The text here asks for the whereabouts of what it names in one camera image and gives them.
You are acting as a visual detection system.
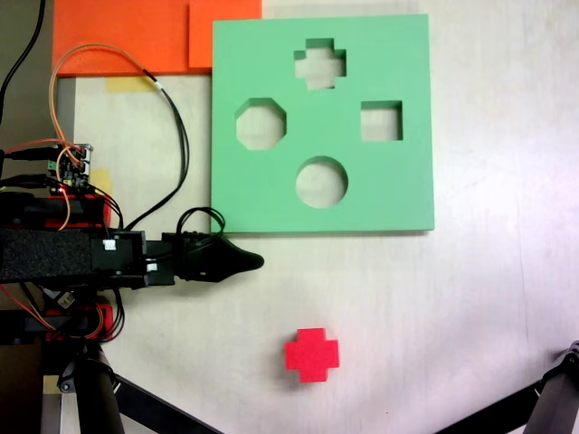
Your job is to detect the long orange wire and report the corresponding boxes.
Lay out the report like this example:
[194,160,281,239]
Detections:
[48,42,148,150]

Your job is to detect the thin black cable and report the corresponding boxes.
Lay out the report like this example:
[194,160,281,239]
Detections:
[124,67,191,231]

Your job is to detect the green shape sorter board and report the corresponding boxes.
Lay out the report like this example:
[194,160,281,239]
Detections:
[210,13,436,236]

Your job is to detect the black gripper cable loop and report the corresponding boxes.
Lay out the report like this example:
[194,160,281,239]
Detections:
[176,206,226,272]

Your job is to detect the yellow tape piece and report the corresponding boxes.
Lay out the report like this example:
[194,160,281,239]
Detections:
[90,168,114,195]
[105,75,159,94]

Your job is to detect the circuit board with green terminal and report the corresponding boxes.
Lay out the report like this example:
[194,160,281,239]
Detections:
[46,142,95,193]

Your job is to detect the black tripod leg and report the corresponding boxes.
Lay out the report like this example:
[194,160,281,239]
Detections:
[56,343,126,434]
[527,341,579,434]

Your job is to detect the black plug with cable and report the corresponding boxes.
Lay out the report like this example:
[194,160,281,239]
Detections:
[0,175,53,189]
[0,146,62,163]

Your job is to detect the thick black cable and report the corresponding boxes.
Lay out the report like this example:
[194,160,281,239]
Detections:
[0,0,47,150]

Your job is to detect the black circuit board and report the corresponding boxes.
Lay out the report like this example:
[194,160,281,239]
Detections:
[43,288,78,311]

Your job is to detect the red cross block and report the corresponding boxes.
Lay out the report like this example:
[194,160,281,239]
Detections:
[283,327,340,384]

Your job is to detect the red base clamp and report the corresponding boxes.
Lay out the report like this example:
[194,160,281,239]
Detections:
[44,193,113,230]
[44,303,114,343]

